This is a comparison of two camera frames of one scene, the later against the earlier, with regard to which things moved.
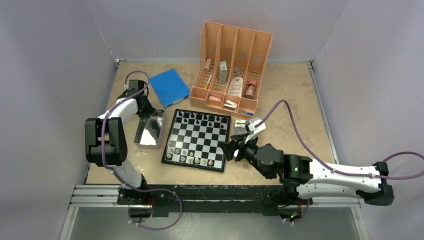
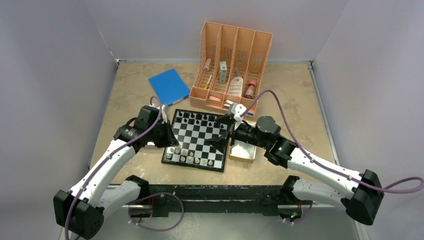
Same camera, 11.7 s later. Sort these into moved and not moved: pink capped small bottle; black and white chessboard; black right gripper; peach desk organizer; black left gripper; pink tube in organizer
Moved: black left gripper; black right gripper
Not moved: black and white chessboard; pink capped small bottle; peach desk organizer; pink tube in organizer
